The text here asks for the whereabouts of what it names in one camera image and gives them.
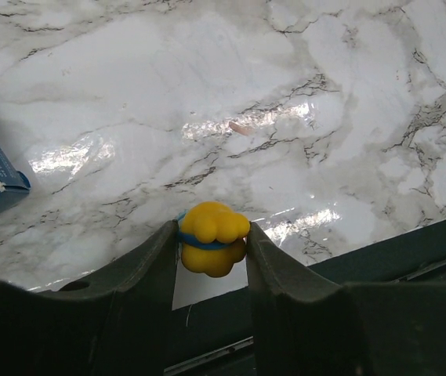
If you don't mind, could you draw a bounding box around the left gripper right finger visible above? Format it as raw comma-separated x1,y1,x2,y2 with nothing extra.
247,225,446,375

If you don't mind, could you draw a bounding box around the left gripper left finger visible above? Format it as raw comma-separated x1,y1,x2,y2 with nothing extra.
0,221,178,375

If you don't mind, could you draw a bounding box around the yellow blue small toy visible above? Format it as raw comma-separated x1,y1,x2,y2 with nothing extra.
177,201,250,278

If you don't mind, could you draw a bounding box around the black mounting rail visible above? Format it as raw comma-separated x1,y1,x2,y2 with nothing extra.
165,220,446,375

